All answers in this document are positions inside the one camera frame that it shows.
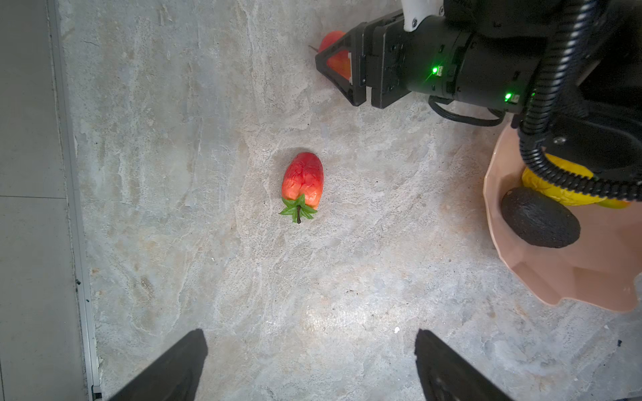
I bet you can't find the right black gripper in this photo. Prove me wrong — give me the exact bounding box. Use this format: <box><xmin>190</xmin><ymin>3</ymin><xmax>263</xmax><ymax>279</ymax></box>
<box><xmin>315</xmin><ymin>11</ymin><xmax>473</xmax><ymax>109</ymax></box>

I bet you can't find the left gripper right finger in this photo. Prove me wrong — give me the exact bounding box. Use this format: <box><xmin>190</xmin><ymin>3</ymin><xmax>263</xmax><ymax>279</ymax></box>
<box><xmin>415</xmin><ymin>329</ymin><xmax>512</xmax><ymax>401</ymax></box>

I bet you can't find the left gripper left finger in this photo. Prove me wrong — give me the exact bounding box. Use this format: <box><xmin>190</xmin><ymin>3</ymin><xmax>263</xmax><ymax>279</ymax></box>
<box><xmin>110</xmin><ymin>328</ymin><xmax>208</xmax><ymax>401</ymax></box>

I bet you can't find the red yellow fake mango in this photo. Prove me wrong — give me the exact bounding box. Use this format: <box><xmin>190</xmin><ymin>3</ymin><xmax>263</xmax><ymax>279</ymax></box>
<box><xmin>308</xmin><ymin>30</ymin><xmax>353</xmax><ymax>82</ymax></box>

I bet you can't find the red fake strawberry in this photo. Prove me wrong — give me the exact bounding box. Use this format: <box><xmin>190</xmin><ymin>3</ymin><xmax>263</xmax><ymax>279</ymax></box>
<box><xmin>280</xmin><ymin>152</ymin><xmax>324</xmax><ymax>224</ymax></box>

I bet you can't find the dark fake avocado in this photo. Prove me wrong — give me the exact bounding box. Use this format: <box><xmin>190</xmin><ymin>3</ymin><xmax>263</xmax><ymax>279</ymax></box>
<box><xmin>500</xmin><ymin>187</ymin><xmax>581</xmax><ymax>249</ymax></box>

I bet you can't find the yellow fake lemon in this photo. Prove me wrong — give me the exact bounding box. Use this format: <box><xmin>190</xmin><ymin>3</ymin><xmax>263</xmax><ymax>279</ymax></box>
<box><xmin>521</xmin><ymin>152</ymin><xmax>632</xmax><ymax>210</ymax></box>

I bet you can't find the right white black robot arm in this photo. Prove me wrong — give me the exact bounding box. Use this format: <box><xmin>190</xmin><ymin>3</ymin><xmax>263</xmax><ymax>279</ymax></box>
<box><xmin>315</xmin><ymin>1</ymin><xmax>641</xmax><ymax>201</ymax></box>

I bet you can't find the pink scalloped fruit bowl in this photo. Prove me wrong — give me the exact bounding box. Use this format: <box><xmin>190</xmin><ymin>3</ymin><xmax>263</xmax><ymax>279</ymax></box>
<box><xmin>483</xmin><ymin>127</ymin><xmax>641</xmax><ymax>312</ymax></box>

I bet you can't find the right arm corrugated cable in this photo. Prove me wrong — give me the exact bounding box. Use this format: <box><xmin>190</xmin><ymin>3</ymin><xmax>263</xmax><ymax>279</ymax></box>
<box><xmin>517</xmin><ymin>0</ymin><xmax>642</xmax><ymax>203</ymax></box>

